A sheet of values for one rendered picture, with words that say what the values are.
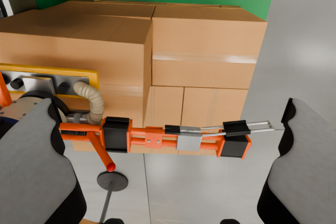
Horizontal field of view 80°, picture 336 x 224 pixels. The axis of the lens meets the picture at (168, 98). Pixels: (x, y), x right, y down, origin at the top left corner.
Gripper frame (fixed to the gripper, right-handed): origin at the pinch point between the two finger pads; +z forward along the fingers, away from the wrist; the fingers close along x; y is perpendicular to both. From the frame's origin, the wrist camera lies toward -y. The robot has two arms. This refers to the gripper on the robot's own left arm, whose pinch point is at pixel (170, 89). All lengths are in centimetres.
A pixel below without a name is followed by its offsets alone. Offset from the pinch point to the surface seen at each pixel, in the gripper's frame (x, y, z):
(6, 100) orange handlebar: -43, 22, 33
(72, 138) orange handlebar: -29, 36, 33
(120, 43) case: -17, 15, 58
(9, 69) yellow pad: -49, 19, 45
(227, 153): 17, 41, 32
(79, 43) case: -31, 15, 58
